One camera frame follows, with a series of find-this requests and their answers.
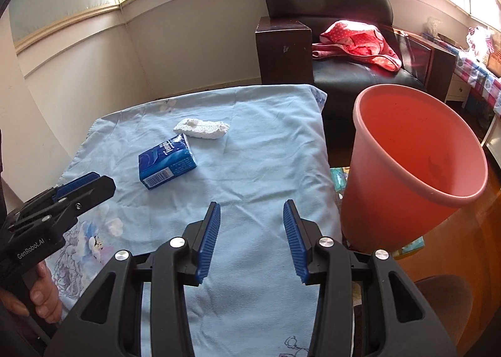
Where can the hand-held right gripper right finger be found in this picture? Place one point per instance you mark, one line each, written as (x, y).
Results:
(295, 241)

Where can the pink plastic bucket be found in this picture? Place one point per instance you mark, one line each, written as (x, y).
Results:
(411, 145)

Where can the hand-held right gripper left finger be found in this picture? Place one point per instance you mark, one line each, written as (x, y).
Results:
(207, 241)

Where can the black leather armchair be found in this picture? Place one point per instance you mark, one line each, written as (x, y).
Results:
(352, 77)

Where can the teal packet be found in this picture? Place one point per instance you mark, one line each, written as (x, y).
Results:
(409, 248)
(339, 178)

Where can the person's left hand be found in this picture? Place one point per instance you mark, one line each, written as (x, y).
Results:
(45, 296)

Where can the red and white checked wrapping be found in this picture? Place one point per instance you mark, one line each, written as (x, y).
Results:
(479, 39)

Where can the blue tissue pack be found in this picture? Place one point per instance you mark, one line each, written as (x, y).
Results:
(164, 161)

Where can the clear plastic bag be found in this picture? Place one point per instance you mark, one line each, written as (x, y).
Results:
(433, 24)

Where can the light blue floral blanket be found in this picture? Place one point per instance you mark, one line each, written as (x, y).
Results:
(254, 169)

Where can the round brown stool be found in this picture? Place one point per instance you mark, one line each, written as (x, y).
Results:
(446, 302)

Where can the flat brown box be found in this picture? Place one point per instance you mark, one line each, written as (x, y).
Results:
(446, 38)

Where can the table with checkered cloth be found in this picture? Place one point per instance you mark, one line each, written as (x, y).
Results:
(485, 80)

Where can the brown paper shopping bag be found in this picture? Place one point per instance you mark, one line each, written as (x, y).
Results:
(495, 61)

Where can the white desk with drawer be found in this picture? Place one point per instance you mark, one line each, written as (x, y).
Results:
(458, 87)

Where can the white foam fruit net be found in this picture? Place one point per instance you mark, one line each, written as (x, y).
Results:
(199, 129)

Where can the pink polka dot cloth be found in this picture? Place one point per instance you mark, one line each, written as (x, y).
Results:
(352, 39)

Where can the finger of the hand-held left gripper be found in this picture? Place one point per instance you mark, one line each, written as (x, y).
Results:
(78, 182)
(98, 190)

